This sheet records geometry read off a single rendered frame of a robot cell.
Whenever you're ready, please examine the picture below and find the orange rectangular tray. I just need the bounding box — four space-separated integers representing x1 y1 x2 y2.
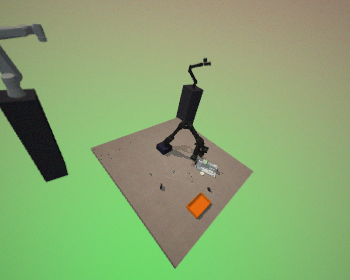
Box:
186 192 211 218

